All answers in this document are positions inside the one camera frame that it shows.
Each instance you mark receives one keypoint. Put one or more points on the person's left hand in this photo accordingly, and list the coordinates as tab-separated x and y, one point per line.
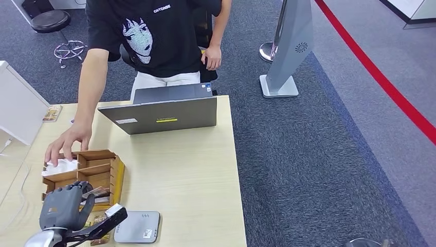
212	58

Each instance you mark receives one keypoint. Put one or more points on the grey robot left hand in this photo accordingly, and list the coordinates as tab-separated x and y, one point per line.
63	208

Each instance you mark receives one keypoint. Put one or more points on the person's right hand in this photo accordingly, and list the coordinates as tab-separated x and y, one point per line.
73	136

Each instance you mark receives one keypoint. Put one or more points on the wooden desk organizer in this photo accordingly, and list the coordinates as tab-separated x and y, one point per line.
98	170

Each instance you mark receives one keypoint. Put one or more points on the person's left forearm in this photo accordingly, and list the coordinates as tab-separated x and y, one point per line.
221	24

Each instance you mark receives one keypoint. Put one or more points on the person's right forearm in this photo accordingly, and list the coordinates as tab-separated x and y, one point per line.
90	88

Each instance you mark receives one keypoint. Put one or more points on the person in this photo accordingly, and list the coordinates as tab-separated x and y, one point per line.
163	41

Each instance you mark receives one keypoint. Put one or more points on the grey card reader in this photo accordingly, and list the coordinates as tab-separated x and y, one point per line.
136	227

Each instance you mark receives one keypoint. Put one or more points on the black office chair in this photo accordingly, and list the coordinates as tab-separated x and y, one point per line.
204	30

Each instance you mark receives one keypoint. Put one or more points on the chrome stanchion base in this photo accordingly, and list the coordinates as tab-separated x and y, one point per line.
265	53

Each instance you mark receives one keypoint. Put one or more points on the white cabinet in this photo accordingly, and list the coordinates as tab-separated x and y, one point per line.
17	102

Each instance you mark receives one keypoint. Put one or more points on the grey laptop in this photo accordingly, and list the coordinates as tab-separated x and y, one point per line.
170	116

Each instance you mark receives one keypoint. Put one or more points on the grey kiosk stand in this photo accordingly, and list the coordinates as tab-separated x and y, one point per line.
289	51

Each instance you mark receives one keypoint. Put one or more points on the black round stool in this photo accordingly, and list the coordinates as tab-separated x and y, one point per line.
51	20

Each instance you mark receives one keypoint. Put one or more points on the black computer case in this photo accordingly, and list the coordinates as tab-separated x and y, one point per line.
35	6

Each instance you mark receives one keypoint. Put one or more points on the white counter with black base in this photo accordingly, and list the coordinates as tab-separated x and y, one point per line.
424	10

